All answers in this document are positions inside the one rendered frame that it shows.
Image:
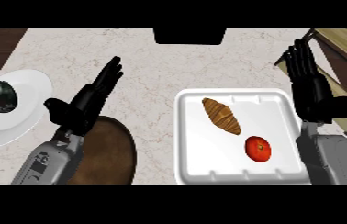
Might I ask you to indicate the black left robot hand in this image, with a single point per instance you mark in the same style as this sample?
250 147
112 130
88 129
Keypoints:
86 103

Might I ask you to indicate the brown croissant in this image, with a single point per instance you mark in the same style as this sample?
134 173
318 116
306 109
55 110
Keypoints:
222 116

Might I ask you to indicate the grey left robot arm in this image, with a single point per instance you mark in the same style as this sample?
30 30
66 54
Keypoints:
48 162

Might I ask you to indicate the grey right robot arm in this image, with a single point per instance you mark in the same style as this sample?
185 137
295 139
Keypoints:
323 154

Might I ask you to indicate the white foam tray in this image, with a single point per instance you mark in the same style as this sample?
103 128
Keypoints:
240 136

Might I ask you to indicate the black appliance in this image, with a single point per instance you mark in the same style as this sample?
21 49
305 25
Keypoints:
190 36

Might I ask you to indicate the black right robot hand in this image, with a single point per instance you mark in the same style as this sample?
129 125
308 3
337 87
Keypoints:
312 87

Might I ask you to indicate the white plate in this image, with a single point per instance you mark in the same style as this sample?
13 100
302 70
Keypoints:
30 108

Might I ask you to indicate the dark green vegetable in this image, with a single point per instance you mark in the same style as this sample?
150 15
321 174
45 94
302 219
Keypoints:
7 96

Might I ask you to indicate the red tomato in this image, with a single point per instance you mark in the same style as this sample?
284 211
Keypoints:
258 148

